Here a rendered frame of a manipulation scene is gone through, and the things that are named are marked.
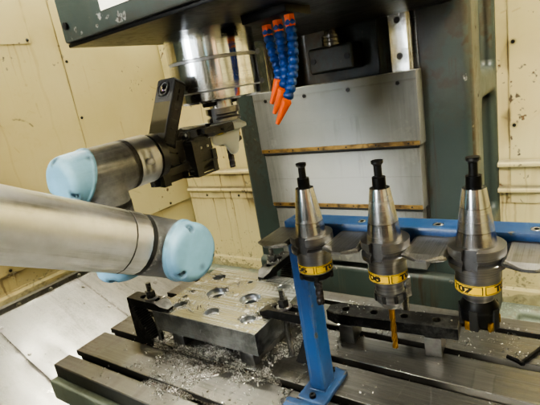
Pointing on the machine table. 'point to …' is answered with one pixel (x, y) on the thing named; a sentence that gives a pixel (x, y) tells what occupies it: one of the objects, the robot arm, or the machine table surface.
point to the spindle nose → (214, 62)
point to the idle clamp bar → (353, 327)
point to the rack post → (315, 343)
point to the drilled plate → (209, 327)
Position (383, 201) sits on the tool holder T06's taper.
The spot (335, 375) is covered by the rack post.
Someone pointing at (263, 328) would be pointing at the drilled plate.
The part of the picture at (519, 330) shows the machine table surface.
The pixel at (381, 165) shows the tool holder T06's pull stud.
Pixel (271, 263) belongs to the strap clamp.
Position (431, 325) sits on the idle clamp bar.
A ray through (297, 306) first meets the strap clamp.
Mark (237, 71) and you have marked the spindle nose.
